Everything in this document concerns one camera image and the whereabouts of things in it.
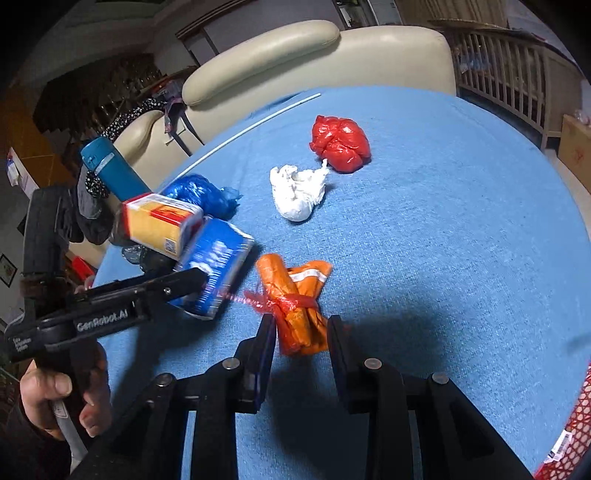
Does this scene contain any orange plastic bag bundle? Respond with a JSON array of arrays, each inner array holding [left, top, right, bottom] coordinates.
[[245, 253, 334, 357]]

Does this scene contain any cream leather sofa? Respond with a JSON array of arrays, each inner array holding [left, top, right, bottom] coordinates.
[[113, 19, 458, 171]]

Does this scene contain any red mesh bag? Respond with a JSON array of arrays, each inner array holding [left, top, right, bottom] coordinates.
[[533, 364, 591, 480]]

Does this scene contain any blue and white packet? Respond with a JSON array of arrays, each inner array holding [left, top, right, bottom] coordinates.
[[173, 217, 256, 320]]

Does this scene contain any white crumpled plastic bag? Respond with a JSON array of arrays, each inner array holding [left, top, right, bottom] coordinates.
[[270, 159, 331, 222]]

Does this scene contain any dark dotted cloth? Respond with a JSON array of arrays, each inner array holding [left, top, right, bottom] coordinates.
[[76, 166, 116, 245]]

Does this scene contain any clear plastic container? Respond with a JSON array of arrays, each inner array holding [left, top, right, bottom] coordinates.
[[121, 244, 151, 266]]

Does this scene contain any cardboard box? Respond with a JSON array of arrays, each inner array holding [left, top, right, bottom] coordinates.
[[558, 114, 591, 192]]

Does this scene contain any dark bag strap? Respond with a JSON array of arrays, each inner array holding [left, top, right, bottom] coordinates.
[[159, 88, 204, 155]]

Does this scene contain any wooden staircase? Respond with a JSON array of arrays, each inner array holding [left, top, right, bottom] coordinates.
[[37, 53, 167, 139]]

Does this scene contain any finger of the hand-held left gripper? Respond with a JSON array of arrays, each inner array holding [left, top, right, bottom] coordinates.
[[90, 267, 209, 319]]

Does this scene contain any blue crumpled plastic bag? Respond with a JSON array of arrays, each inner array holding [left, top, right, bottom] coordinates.
[[161, 174, 243, 220]]

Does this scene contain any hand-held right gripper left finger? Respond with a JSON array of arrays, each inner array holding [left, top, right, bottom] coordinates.
[[69, 314, 278, 480]]

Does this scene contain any person's left hand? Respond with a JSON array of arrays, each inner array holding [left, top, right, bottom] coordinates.
[[21, 344, 114, 439]]

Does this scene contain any blue sleeved arm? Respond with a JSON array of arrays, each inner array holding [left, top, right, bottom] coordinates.
[[81, 137, 153, 204]]

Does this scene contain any yellow carton box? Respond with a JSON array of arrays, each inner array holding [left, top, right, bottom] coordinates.
[[121, 194, 205, 258]]

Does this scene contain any blue tablecloth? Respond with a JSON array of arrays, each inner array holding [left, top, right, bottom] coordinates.
[[92, 85, 591, 480]]

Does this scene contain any red crumpled plastic bag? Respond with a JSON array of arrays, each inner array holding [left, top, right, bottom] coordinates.
[[309, 114, 372, 174]]

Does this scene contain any wooden slatted cabinet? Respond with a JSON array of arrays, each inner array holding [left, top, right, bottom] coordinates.
[[450, 18, 585, 148]]

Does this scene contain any floral cloth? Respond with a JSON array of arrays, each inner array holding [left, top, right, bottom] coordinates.
[[99, 97, 167, 144]]

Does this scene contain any thin white rod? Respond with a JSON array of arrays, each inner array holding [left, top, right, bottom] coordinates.
[[175, 92, 321, 178]]

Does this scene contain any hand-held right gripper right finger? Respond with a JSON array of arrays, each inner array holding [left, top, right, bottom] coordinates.
[[325, 315, 536, 480]]

